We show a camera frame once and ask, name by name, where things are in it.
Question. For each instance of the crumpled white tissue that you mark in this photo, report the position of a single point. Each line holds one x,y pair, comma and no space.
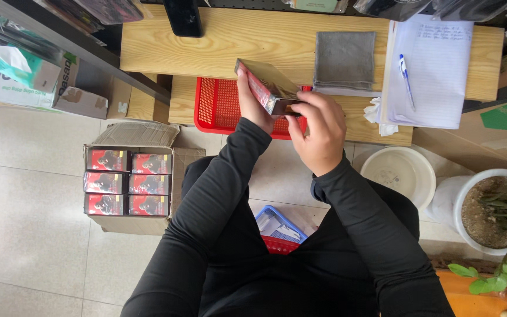
374,113

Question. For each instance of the torn cardboard flap box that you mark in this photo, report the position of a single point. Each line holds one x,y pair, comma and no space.
82,103

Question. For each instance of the white green printed carton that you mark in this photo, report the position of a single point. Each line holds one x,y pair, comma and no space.
11,90

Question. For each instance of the black phone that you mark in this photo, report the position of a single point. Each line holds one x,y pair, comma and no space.
184,17

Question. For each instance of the teal tissue box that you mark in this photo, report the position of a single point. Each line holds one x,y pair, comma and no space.
29,68

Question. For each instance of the orange wooden furniture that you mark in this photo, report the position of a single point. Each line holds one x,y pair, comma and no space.
482,295

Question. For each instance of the hanging dark plastic packets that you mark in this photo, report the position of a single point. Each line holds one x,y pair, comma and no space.
99,9

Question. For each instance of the red gold product box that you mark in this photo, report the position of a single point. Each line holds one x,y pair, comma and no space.
271,86

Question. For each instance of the cardboard box with green label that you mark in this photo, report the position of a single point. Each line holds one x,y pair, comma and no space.
478,136

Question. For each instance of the red plastic mesh basket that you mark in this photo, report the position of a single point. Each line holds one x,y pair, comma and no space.
216,105

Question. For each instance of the hanging clear plastic packets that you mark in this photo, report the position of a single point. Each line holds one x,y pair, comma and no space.
456,9

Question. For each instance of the white plant pot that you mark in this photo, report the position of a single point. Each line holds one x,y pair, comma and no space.
460,220

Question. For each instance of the white plastic bag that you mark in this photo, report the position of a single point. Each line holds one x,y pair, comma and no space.
440,200

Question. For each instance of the blue plastic basket with papers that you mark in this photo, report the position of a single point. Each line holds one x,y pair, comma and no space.
280,224

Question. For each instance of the person's left fingers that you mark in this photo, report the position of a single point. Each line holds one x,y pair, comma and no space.
244,88

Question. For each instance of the small red plastic basket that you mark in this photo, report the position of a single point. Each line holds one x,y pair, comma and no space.
280,245

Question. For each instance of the dark metal shelf rack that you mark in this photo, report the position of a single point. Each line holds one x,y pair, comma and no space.
82,48

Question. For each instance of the grey folded cloth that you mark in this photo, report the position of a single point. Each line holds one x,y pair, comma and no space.
344,59

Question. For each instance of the group of red packaged goods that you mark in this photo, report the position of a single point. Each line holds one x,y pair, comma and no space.
128,182

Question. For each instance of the open brown cardboard carton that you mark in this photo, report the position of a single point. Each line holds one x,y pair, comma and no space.
139,134

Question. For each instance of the person's left hand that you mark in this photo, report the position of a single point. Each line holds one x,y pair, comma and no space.
253,112

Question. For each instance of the person's right hand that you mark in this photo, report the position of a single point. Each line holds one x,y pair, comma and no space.
324,136

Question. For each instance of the white lined notepad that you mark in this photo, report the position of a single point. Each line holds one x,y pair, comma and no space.
434,75

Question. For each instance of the pale green hanging packet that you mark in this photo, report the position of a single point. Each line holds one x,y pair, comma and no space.
315,4

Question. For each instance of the blue white pen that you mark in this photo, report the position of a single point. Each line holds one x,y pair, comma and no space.
406,79

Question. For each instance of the white plastic basin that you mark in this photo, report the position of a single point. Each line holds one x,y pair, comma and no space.
396,176

